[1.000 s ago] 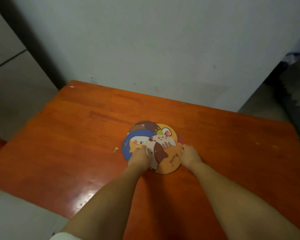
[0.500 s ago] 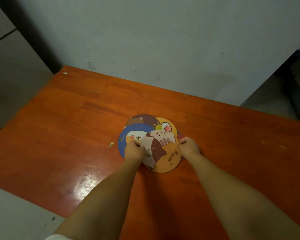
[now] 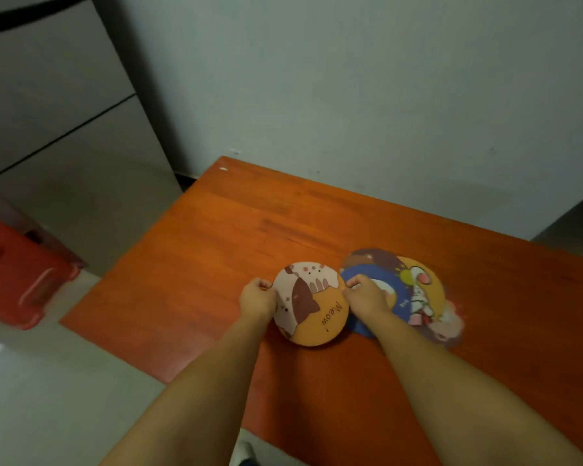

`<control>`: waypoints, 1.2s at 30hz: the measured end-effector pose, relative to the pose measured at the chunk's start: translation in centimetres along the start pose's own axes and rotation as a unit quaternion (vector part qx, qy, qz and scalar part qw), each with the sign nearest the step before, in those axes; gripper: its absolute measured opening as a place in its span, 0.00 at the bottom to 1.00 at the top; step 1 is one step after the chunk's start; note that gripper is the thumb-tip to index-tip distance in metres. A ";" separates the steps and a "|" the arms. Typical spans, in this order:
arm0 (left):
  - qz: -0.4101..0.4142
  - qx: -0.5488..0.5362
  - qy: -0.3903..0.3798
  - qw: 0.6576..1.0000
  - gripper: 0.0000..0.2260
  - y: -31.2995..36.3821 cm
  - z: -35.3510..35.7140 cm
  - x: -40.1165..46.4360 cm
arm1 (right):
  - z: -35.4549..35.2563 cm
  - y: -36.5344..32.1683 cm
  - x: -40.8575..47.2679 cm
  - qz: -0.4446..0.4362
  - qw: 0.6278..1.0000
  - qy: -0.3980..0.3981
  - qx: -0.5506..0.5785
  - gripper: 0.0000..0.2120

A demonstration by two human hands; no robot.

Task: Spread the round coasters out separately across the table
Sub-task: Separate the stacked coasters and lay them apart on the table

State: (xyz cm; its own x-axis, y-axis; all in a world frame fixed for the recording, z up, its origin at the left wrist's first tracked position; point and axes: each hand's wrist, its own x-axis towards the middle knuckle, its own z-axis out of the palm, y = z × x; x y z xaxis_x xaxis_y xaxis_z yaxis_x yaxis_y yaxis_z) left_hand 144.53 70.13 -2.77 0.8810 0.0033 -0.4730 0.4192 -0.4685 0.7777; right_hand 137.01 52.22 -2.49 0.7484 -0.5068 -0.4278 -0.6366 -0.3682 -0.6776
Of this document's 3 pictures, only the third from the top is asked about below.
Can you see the person's right hand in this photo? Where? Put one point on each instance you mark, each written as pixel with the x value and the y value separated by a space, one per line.
pixel 368 301

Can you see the person's left hand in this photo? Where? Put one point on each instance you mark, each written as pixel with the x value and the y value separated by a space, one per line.
pixel 256 303

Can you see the person's right fingers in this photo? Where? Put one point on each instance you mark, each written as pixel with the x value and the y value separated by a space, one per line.
pixel 357 282

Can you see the person's left fingers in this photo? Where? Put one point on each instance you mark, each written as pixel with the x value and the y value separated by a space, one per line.
pixel 263 284

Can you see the round orange cat coaster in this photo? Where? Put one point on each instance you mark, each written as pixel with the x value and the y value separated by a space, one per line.
pixel 311 310

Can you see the person's left forearm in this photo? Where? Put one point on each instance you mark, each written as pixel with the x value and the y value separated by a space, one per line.
pixel 199 402

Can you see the person's right forearm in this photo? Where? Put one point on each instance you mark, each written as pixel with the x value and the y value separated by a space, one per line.
pixel 456 402

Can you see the round brown coaster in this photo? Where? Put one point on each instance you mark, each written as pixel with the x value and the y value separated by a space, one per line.
pixel 369 258

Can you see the round blue coaster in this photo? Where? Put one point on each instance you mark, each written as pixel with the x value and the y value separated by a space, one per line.
pixel 396 298

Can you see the round yellow cartoon coaster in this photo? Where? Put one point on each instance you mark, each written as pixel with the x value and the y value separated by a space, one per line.
pixel 430 286

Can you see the grey refrigerator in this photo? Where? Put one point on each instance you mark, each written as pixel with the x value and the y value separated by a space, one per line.
pixel 73 140

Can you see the red plastic stool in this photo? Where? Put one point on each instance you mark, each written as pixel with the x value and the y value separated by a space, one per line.
pixel 19 276

